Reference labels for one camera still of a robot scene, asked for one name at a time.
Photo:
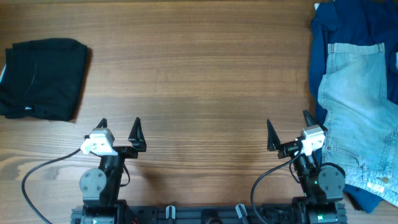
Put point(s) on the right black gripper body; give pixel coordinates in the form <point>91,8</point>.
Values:
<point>289,148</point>

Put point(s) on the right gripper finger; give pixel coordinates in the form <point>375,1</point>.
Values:
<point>273,141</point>
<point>311,121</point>

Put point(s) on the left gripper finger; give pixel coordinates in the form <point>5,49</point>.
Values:
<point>102,124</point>
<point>136,136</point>

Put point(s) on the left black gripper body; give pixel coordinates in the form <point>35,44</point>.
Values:
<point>127,152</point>

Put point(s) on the light blue denim shorts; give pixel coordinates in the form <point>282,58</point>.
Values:
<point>361,121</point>

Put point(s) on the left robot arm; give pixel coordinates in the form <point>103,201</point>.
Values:
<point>100,186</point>

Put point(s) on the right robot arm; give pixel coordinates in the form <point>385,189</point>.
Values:
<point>322,184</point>

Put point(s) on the folded black garment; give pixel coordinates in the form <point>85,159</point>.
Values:
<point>43,79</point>

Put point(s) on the dark blue shirt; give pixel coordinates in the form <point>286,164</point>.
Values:
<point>361,23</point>

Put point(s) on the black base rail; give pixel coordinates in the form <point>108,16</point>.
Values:
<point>205,214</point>

